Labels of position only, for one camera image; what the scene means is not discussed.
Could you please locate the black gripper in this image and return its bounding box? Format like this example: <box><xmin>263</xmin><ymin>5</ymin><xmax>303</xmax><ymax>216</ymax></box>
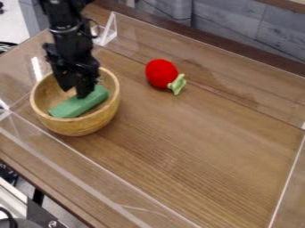
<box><xmin>42</xmin><ymin>26</ymin><xmax>100</xmax><ymax>99</ymax></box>

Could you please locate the green rectangular block stick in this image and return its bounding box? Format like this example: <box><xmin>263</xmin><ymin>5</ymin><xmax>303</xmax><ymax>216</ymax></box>
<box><xmin>48</xmin><ymin>85</ymin><xmax>108</xmax><ymax>118</ymax></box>

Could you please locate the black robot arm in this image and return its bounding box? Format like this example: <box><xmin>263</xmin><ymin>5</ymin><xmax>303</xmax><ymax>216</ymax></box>
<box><xmin>37</xmin><ymin>0</ymin><xmax>100</xmax><ymax>99</ymax></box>

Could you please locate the brown wooden bowl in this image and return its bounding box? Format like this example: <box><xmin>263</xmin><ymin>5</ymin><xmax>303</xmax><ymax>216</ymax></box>
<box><xmin>29</xmin><ymin>67</ymin><xmax>120</xmax><ymax>136</ymax></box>

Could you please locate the red plush strawberry toy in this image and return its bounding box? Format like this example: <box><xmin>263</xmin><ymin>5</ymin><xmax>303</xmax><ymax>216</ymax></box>
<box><xmin>145</xmin><ymin>59</ymin><xmax>187</xmax><ymax>95</ymax></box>

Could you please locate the black equipment bottom left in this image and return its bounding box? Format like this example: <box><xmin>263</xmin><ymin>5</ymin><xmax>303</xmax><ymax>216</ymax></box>
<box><xmin>0</xmin><ymin>199</ymin><xmax>69</xmax><ymax>228</ymax></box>

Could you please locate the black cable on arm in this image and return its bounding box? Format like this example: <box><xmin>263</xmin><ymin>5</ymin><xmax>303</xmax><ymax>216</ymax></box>
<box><xmin>76</xmin><ymin>17</ymin><xmax>101</xmax><ymax>39</ymax></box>

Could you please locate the clear acrylic corner bracket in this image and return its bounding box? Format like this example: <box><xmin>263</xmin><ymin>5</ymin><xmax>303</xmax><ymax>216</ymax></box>
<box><xmin>92</xmin><ymin>12</ymin><xmax>117</xmax><ymax>46</ymax></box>

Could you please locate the clear acrylic front wall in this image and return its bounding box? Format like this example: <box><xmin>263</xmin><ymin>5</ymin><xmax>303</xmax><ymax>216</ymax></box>
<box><xmin>0</xmin><ymin>107</ymin><xmax>200</xmax><ymax>228</ymax></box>

